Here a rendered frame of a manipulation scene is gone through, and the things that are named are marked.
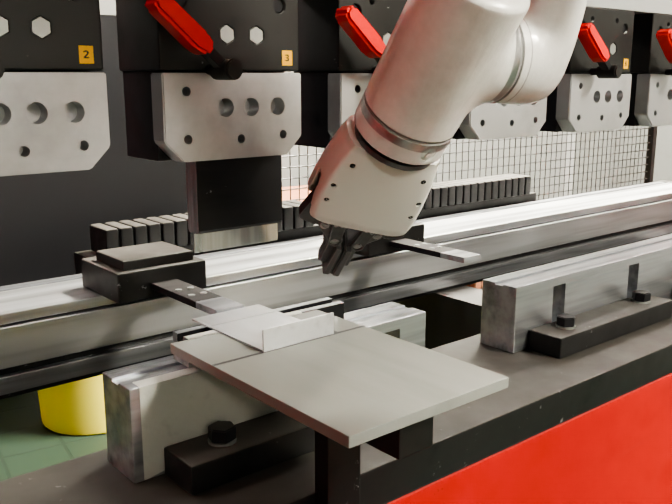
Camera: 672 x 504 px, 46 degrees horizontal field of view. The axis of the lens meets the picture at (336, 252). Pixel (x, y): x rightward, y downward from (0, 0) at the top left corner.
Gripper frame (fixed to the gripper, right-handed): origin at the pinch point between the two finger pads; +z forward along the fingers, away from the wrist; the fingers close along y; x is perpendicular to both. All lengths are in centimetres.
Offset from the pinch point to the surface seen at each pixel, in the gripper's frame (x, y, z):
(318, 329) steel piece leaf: 6.8, 0.8, 4.1
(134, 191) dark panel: -41, 18, 37
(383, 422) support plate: 23.5, 0.6, -7.2
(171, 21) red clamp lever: -4.4, 20.4, -18.0
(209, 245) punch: -1.0, 12.1, 3.5
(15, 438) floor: -94, 34, 219
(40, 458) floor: -81, 24, 206
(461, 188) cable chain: -60, -44, 37
